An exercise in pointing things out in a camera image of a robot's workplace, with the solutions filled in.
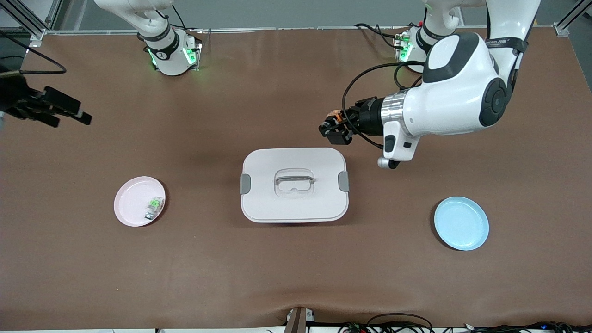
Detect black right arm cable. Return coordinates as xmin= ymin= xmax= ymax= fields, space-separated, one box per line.
xmin=0 ymin=29 xmax=67 ymax=75

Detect light blue round plate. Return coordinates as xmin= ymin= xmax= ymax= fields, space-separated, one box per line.
xmin=434 ymin=196 xmax=490 ymax=252

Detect black left base cables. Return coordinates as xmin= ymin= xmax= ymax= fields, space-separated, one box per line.
xmin=354 ymin=22 xmax=404 ymax=50

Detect green push-button switch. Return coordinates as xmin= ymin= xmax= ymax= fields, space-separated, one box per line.
xmin=144 ymin=197 xmax=165 ymax=220

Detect brown strap with metal bracket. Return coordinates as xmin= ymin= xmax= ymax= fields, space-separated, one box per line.
xmin=284 ymin=306 xmax=316 ymax=333

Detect pink round plate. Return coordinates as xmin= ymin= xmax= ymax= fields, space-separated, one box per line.
xmin=113 ymin=176 xmax=166 ymax=227

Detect black right base cable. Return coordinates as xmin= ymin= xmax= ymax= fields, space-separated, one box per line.
xmin=170 ymin=4 xmax=204 ymax=33

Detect orange and black push-button switch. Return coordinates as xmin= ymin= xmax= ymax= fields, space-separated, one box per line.
xmin=325 ymin=108 xmax=347 ymax=126

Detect grey box lid handle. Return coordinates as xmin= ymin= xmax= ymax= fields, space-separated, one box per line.
xmin=275 ymin=175 xmax=315 ymax=185

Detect aluminium frame profile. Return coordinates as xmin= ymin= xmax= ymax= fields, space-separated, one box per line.
xmin=0 ymin=0 xmax=63 ymax=40
xmin=555 ymin=0 xmax=592 ymax=37

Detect black cable bundle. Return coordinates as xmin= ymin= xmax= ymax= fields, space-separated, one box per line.
xmin=338 ymin=313 xmax=592 ymax=333

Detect white lidded storage box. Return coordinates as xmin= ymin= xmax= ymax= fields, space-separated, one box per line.
xmin=240 ymin=147 xmax=350 ymax=224

